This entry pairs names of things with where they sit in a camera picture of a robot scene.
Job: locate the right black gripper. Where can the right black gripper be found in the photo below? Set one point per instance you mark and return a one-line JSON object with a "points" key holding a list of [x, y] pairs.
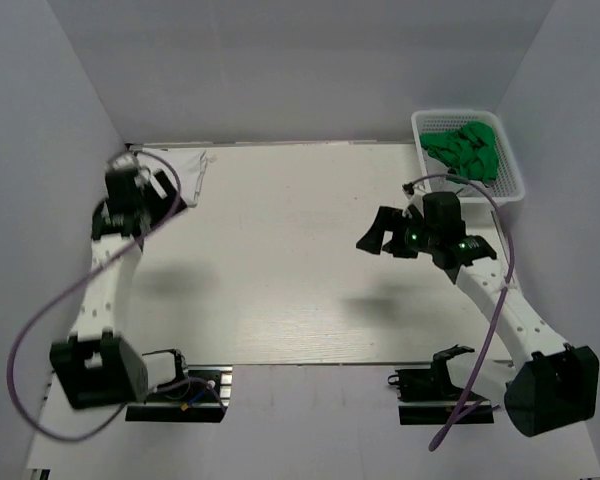
{"points": [[386, 220]]}

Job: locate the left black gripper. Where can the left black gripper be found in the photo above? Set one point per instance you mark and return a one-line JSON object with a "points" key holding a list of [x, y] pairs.
{"points": [[166, 202]]}

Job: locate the white t shirt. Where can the white t shirt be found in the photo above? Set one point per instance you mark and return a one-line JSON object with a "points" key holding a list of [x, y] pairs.
{"points": [[189, 164]]}

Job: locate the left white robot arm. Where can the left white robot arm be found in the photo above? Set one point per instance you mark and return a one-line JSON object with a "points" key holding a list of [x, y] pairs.
{"points": [[96, 365]]}

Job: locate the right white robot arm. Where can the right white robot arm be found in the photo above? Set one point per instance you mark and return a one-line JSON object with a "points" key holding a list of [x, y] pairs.
{"points": [[550, 383]]}

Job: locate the green t shirt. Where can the green t shirt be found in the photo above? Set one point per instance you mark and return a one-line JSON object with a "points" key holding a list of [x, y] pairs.
{"points": [[469, 151]]}

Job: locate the white plastic basket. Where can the white plastic basket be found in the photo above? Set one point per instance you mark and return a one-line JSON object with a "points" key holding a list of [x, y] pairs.
{"points": [[507, 188]]}

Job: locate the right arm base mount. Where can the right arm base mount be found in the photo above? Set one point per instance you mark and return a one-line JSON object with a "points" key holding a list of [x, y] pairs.
{"points": [[426, 396]]}

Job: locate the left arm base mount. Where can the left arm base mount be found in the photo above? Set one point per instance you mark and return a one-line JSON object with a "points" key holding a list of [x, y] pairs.
{"points": [[181, 392]]}

